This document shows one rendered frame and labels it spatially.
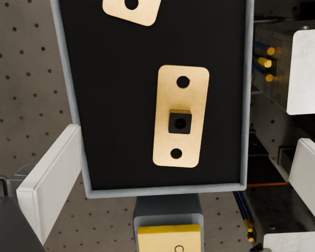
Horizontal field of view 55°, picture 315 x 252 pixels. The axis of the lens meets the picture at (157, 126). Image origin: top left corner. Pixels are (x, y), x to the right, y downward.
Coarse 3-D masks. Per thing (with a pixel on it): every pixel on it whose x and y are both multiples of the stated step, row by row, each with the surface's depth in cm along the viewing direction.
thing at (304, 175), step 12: (300, 144) 18; (312, 144) 17; (300, 156) 18; (312, 156) 16; (300, 168) 17; (312, 168) 16; (288, 180) 19; (300, 180) 17; (312, 180) 16; (300, 192) 17; (312, 192) 16; (312, 204) 16
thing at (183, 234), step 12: (144, 228) 29; (156, 228) 29; (168, 228) 29; (180, 228) 29; (192, 228) 29; (144, 240) 29; (156, 240) 29; (168, 240) 29; (180, 240) 29; (192, 240) 29
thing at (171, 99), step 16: (160, 80) 23; (192, 80) 23; (160, 96) 23; (176, 96) 23; (192, 96) 23; (160, 112) 24; (176, 112) 23; (192, 112) 24; (160, 128) 24; (176, 128) 23; (192, 128) 24; (160, 144) 25; (176, 144) 25; (192, 144) 25; (160, 160) 25; (176, 160) 25; (192, 160) 25
